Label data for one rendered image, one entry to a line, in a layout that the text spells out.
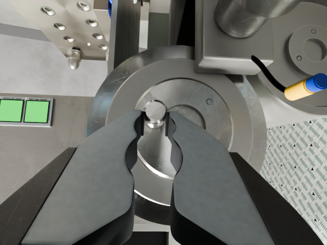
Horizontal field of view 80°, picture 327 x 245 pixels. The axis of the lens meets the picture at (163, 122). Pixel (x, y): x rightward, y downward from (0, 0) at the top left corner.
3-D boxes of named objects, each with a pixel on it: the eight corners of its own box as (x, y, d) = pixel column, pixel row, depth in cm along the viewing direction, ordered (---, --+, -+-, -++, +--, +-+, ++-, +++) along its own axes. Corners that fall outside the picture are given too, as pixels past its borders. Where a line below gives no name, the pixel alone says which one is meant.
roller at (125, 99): (251, 61, 16) (256, 207, 15) (190, 115, 42) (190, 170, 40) (109, 54, 16) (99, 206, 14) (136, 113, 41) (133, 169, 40)
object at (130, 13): (124, -104, 19) (113, 76, 17) (139, 34, 43) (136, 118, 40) (118, -105, 19) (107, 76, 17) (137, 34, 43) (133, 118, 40)
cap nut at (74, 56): (79, 49, 48) (78, 66, 47) (84, 56, 51) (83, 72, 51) (64, 48, 48) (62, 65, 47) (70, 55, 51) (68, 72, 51)
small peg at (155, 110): (156, 128, 11) (137, 112, 11) (155, 132, 14) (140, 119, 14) (172, 109, 11) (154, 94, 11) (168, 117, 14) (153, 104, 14)
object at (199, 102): (220, 194, 13) (115, 163, 13) (211, 188, 15) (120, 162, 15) (245, 93, 15) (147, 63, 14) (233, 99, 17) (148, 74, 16)
